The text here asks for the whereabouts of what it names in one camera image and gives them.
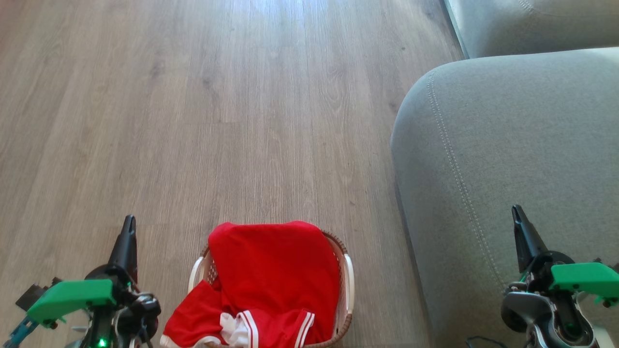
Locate white wicker-rimmed laundry basket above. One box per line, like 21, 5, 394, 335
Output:
188, 231, 355, 348

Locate grey fabric sofa module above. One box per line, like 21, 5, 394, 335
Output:
444, 0, 619, 59
390, 47, 619, 348

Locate red white-trimmed garment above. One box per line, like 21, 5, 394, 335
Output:
160, 221, 341, 348

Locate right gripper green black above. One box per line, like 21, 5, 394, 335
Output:
512, 204, 619, 308

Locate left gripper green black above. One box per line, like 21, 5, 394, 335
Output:
27, 215, 142, 330

